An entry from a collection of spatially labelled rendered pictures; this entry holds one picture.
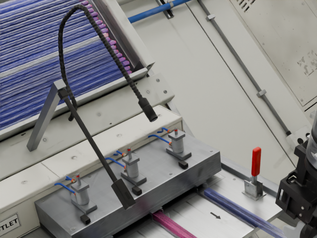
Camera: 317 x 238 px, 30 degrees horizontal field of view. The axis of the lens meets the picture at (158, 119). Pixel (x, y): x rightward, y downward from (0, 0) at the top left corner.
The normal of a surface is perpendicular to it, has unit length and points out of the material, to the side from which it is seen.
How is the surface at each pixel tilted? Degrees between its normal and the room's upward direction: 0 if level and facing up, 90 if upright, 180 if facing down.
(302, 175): 90
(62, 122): 90
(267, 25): 90
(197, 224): 46
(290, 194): 90
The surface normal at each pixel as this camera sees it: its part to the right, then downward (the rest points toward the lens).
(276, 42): -0.78, 0.39
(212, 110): 0.34, -0.40
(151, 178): -0.12, -0.86
